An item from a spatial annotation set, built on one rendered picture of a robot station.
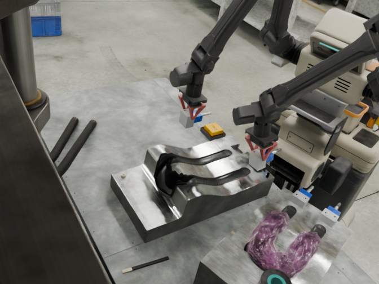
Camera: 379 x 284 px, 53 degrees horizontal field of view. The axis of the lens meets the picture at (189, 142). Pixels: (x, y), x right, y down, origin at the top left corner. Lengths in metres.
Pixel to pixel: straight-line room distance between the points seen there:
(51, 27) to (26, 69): 3.53
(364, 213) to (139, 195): 1.96
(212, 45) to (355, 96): 0.57
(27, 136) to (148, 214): 0.87
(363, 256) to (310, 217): 1.29
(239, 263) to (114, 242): 0.37
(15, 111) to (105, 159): 1.09
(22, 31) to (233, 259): 0.73
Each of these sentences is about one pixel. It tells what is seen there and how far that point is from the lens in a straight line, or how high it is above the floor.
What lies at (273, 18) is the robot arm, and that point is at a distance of 1.42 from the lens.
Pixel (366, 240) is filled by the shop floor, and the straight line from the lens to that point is 2.70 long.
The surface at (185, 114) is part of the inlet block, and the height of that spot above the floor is 0.96.
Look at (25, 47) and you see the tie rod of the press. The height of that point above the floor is 1.41.
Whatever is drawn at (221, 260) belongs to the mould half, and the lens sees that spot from 1.04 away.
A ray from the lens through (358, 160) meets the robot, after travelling 1.91.
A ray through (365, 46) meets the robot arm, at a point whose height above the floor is 1.44.
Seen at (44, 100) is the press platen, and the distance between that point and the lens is 0.83.
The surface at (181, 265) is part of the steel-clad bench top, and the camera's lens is 1.14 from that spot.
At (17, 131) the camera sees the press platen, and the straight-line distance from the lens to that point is 0.32.
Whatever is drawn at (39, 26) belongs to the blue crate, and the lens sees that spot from 4.27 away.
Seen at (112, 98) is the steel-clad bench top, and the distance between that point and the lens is 1.76.
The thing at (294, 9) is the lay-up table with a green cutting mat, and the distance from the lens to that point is 4.30.
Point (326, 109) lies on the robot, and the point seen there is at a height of 1.05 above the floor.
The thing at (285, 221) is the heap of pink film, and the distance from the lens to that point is 1.21.
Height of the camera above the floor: 1.73
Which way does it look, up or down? 37 degrees down
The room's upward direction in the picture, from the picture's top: 12 degrees clockwise
